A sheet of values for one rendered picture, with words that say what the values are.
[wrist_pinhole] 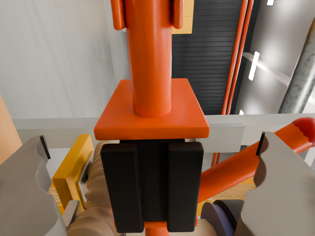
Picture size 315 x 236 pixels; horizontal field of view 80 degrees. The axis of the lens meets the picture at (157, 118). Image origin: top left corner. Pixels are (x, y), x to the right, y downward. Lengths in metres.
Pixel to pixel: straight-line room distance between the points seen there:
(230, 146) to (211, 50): 10.12
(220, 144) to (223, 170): 1.14
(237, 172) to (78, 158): 0.21
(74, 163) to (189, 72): 11.18
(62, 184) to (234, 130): 1.12
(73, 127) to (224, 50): 10.62
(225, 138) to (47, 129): 1.16
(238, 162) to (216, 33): 11.04
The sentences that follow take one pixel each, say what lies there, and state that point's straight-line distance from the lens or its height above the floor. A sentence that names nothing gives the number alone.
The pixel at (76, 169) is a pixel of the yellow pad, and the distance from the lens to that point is 0.29.
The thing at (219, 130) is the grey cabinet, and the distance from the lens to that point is 1.25.
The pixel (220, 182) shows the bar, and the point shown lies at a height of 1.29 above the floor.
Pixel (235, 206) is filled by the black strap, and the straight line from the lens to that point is 0.32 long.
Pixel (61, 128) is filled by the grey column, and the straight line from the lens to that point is 1.39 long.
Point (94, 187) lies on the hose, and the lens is 0.22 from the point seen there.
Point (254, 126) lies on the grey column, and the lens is 1.38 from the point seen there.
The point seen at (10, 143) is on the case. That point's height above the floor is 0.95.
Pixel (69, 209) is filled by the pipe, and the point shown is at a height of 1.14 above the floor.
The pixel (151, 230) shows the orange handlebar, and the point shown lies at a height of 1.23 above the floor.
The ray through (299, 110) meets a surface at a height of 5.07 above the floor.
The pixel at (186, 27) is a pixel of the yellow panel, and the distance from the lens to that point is 7.49.
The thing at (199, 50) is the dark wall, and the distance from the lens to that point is 11.15.
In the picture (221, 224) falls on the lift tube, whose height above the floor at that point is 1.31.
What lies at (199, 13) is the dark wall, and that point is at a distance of 10.84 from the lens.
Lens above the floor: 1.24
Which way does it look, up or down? level
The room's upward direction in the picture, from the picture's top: 89 degrees clockwise
